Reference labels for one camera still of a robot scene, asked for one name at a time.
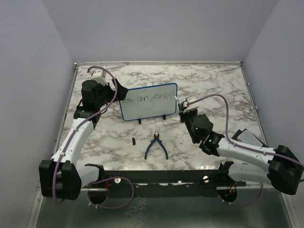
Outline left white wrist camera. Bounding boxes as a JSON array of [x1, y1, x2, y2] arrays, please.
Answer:
[[90, 69, 107, 86]]

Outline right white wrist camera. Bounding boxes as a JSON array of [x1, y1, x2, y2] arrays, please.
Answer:
[[182, 95, 199, 114]]

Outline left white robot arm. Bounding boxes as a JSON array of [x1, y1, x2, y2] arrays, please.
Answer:
[[38, 78, 128, 200]]

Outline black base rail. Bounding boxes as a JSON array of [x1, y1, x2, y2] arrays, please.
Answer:
[[78, 168, 247, 199]]

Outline purple cable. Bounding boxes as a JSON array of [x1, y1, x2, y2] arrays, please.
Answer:
[[53, 65, 119, 205], [186, 94, 304, 206]]

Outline blue handled pliers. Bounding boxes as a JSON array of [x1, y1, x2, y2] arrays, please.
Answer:
[[144, 133, 169, 160]]

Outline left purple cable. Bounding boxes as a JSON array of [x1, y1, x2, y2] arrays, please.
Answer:
[[53, 65, 119, 205]]

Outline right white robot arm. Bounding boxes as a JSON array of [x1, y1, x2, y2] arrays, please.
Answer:
[[179, 110, 304, 195]]

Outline blue framed whiteboard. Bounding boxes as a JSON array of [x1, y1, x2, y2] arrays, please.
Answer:
[[119, 83, 178, 121]]

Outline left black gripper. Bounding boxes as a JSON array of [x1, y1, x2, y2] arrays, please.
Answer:
[[95, 78, 128, 108]]

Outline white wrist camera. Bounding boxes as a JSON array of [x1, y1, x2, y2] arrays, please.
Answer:
[[90, 69, 107, 86], [182, 95, 199, 114]]

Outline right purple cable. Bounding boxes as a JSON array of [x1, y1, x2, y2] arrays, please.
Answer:
[[186, 94, 304, 206]]

